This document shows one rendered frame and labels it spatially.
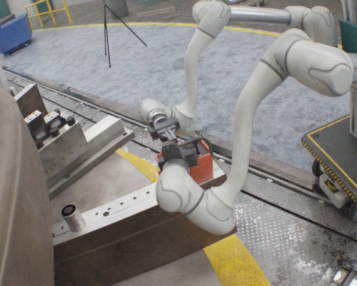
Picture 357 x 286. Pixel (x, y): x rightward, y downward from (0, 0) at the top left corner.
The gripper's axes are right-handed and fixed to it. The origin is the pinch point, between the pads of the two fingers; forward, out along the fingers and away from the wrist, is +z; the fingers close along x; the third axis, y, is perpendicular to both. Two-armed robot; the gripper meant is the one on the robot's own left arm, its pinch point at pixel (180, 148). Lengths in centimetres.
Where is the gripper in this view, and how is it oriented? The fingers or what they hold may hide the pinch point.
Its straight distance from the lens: 140.2
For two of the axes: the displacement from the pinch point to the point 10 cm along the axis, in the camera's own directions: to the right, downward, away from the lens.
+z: 0.7, -4.1, 9.1
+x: 9.5, -2.6, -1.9
